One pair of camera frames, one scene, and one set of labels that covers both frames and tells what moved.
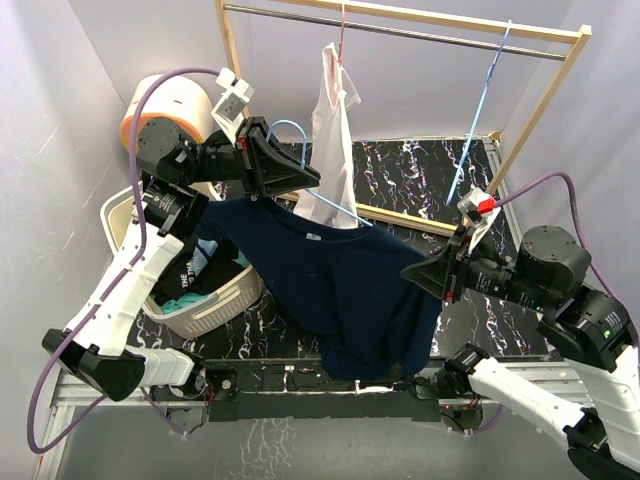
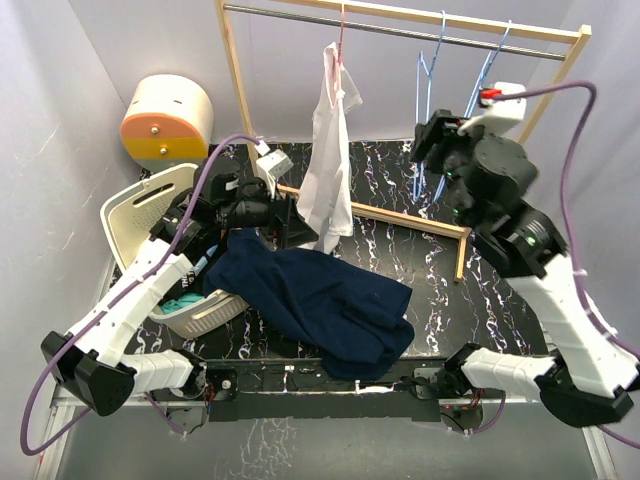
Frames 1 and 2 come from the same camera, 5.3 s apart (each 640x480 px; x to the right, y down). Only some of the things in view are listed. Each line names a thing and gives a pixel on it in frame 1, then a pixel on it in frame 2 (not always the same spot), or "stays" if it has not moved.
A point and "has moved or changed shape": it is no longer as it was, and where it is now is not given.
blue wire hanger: (475, 107) has moved or changed shape
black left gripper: (265, 166) -> (287, 227)
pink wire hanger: (340, 45) stays
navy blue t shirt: (344, 288) has moved or changed shape
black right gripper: (442, 274) -> (441, 131)
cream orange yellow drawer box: (181, 98) stays
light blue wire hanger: (304, 151) -> (418, 183)
